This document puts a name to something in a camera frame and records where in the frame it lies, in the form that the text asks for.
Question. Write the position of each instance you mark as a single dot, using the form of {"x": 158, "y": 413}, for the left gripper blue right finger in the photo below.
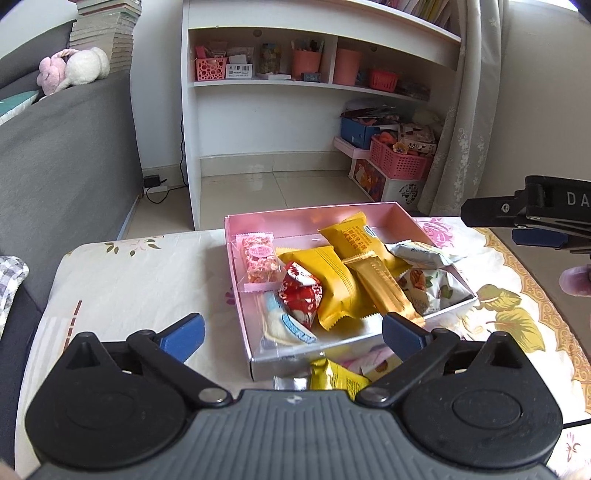
{"x": 404, "y": 337}

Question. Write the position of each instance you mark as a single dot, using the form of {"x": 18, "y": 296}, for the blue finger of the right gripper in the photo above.
{"x": 539, "y": 238}
{"x": 493, "y": 212}

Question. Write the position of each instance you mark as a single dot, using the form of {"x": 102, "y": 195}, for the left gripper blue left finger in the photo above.
{"x": 183, "y": 338}

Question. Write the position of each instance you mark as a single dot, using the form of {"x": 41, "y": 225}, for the yellow snack packet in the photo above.
{"x": 327, "y": 375}

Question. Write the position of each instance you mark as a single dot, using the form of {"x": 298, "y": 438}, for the right hand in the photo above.
{"x": 576, "y": 281}

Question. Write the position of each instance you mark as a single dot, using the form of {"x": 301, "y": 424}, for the white nut snack packet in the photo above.
{"x": 431, "y": 291}

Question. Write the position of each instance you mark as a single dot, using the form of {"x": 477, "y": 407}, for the white lace curtain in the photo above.
{"x": 459, "y": 163}

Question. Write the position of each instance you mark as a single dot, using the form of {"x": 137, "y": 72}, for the floral tablecloth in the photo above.
{"x": 116, "y": 289}

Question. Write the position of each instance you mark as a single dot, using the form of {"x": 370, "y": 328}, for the gold wafer bar packet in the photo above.
{"x": 383, "y": 289}

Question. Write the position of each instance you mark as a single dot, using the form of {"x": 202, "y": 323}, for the yellow cake packet middle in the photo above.
{"x": 343, "y": 296}

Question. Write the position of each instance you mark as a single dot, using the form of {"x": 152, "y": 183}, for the yellow cake packet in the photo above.
{"x": 343, "y": 296}
{"x": 353, "y": 236}

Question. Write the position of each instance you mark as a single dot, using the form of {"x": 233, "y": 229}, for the silver grey snack packet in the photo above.
{"x": 422, "y": 255}

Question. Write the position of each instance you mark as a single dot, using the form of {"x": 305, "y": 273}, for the white printed storage box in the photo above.
{"x": 379, "y": 188}

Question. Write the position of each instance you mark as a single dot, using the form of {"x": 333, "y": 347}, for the white blue pastry packet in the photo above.
{"x": 279, "y": 326}

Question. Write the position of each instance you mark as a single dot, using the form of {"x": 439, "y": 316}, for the pink puffed rice snack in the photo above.
{"x": 263, "y": 269}

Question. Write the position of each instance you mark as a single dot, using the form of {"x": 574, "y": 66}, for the pink snack box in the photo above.
{"x": 297, "y": 229}

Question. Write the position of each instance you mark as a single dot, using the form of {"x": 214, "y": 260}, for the pink plastic basket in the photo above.
{"x": 398, "y": 166}

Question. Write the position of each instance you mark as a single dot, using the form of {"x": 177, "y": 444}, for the red white candy packet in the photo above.
{"x": 301, "y": 292}

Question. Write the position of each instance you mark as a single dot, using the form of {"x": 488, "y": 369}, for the yellow cake packet back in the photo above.
{"x": 353, "y": 236}

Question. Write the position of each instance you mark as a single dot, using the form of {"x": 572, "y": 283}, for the small silver packet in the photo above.
{"x": 291, "y": 383}

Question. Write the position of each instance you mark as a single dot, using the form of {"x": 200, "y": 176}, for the blue storage box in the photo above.
{"x": 357, "y": 134}

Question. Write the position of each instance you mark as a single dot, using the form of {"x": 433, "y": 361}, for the black power adapter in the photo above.
{"x": 153, "y": 181}

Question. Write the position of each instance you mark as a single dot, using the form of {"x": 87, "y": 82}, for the red small basket on shelf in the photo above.
{"x": 382, "y": 80}

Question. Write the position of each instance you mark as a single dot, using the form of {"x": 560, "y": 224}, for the grey checked pillow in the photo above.
{"x": 13, "y": 272}

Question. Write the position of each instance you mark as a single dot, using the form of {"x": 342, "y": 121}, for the white bookshelf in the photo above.
{"x": 259, "y": 119}

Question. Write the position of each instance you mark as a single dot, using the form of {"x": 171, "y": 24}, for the grey sofa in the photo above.
{"x": 70, "y": 173}

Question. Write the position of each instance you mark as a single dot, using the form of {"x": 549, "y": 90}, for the pink cup right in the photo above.
{"x": 347, "y": 66}

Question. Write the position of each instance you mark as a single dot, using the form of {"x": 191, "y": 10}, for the pink cup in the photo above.
{"x": 347, "y": 66}
{"x": 305, "y": 62}

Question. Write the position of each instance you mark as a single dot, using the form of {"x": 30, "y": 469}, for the pink cup left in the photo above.
{"x": 305, "y": 62}

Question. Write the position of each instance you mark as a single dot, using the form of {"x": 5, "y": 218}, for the pink lattice basket on shelf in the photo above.
{"x": 210, "y": 69}

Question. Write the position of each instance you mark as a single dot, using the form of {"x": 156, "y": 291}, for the teal cushion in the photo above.
{"x": 13, "y": 106}

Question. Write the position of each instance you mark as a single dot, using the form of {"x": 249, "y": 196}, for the pink white plush toy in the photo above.
{"x": 71, "y": 67}

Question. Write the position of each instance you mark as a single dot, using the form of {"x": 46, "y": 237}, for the stack of books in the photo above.
{"x": 108, "y": 25}

